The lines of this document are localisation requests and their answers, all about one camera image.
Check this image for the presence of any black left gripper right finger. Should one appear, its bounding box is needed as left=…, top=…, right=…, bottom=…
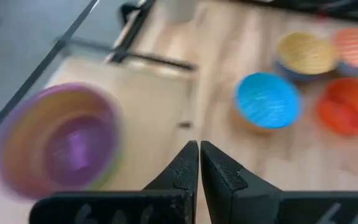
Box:
left=200, top=140, right=358, bottom=224

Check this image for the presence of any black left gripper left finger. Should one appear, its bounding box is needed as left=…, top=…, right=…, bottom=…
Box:
left=29, top=140, right=200, bottom=224

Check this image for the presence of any blue-inside orange-outside patterned bowl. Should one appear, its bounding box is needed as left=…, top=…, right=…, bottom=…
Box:
left=232, top=72, right=304, bottom=134

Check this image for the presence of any purple plastic bowl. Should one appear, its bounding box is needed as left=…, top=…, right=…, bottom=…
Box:
left=0, top=82, right=124, bottom=200

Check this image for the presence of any orange plastic bowl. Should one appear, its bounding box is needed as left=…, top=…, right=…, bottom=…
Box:
left=317, top=77, right=358, bottom=136

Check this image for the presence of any yellow-inside blue diamond-pattern bowl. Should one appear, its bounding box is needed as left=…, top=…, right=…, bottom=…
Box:
left=273, top=30, right=338, bottom=82

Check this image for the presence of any orange-inside blue-outside patterned bowl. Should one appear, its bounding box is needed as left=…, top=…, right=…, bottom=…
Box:
left=333, top=27, right=358, bottom=77

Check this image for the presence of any white plant pot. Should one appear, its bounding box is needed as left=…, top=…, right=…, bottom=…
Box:
left=162, top=0, right=200, bottom=24

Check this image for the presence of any black aluminium table frame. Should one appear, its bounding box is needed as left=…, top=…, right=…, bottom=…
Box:
left=106, top=0, right=358, bottom=65

